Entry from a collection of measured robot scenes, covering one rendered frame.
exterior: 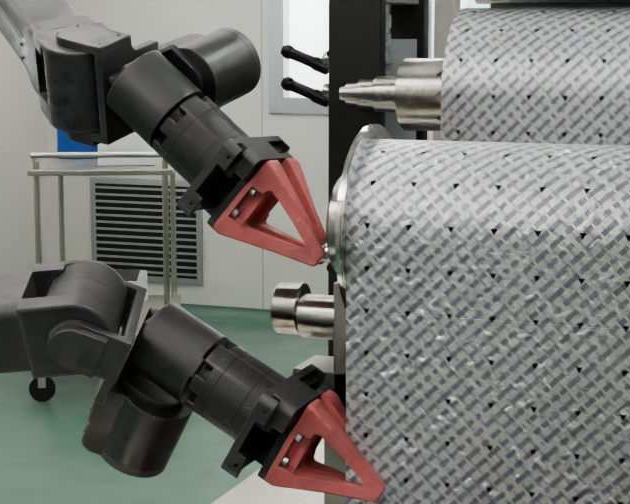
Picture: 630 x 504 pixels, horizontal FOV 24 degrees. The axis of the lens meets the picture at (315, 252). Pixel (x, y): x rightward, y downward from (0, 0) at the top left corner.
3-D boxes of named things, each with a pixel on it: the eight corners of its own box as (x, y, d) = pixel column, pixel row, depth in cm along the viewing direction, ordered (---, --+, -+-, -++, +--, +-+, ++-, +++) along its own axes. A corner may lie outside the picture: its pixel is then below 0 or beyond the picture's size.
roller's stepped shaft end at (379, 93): (347, 110, 133) (347, 75, 133) (409, 111, 131) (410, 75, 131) (335, 112, 130) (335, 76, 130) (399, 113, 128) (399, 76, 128)
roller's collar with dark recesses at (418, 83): (414, 128, 133) (415, 57, 132) (479, 129, 131) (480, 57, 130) (393, 132, 127) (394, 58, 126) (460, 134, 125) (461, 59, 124)
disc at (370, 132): (400, 296, 114) (396, 109, 111) (406, 296, 114) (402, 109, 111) (338, 353, 101) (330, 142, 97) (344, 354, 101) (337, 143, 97)
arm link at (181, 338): (134, 308, 103) (175, 285, 108) (101, 382, 106) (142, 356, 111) (213, 362, 101) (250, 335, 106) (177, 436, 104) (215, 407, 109)
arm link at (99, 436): (54, 321, 99) (76, 260, 107) (3, 446, 104) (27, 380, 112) (217, 382, 101) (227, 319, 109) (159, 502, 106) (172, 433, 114)
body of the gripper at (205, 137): (192, 223, 105) (121, 155, 106) (246, 213, 115) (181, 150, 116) (245, 155, 103) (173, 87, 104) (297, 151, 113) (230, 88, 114)
